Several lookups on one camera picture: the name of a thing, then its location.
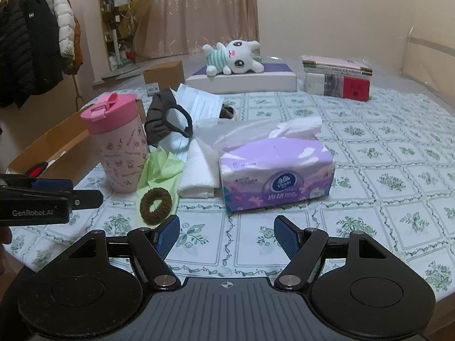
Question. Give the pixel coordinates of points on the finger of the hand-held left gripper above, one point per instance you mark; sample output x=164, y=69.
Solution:
x=53, y=184
x=89, y=199

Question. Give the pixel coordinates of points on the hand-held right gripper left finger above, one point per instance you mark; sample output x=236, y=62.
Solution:
x=167, y=236

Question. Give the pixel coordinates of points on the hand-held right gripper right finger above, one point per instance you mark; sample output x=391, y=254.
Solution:
x=286, y=236

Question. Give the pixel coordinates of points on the cream white soft towel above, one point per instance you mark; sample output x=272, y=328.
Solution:
x=197, y=174

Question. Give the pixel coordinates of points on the brown knitted scrunchie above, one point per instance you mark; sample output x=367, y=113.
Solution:
x=145, y=214

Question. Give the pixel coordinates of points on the open cardboard box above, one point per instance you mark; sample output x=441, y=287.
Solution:
x=53, y=142

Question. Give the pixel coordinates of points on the pink printed tumbler cup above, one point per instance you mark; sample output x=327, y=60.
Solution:
x=117, y=149

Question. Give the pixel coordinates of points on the purple tissue pack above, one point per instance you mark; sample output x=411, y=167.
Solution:
x=277, y=170

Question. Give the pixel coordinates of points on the light green cloth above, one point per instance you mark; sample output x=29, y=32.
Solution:
x=160, y=167

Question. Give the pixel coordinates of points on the light blue face mask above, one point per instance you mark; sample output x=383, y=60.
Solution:
x=175, y=148

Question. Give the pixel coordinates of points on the wooden coat rack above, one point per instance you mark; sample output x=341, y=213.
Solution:
x=76, y=85

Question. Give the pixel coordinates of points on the dark grey face mask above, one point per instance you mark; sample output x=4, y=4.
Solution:
x=160, y=120

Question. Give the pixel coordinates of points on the clear plastic bag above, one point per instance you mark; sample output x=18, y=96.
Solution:
x=213, y=131

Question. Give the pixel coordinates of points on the floral tablecloth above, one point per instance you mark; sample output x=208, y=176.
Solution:
x=373, y=149

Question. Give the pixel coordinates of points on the brown jacket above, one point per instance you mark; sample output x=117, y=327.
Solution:
x=77, y=53

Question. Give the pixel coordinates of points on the white face mask stack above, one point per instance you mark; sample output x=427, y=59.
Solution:
x=202, y=104

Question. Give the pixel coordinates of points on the black puffer jacket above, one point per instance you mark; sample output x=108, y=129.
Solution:
x=14, y=53

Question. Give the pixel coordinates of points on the dark velvet scrunchie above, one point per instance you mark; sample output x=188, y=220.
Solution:
x=227, y=112

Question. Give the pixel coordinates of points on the black jacket white label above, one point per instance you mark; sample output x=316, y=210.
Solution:
x=42, y=42

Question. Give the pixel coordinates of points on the small closed cardboard box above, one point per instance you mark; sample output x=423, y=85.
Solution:
x=165, y=76

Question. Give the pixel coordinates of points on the white upright book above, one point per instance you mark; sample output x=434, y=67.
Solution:
x=314, y=83

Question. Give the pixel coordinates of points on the grey patterned book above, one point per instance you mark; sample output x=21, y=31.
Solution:
x=333, y=86

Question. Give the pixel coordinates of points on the white puffer jacket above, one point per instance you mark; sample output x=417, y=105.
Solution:
x=64, y=25

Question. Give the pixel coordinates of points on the white spine book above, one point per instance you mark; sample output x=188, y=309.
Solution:
x=352, y=73

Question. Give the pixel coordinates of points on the wooden bookshelf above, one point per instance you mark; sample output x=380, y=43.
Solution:
x=106, y=14

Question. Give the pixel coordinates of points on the white plush bunny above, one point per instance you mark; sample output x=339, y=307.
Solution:
x=238, y=57

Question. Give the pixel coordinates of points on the plastic covered standing fan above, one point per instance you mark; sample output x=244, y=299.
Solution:
x=142, y=14

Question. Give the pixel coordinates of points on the beige patterned curtain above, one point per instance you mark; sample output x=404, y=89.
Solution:
x=206, y=10

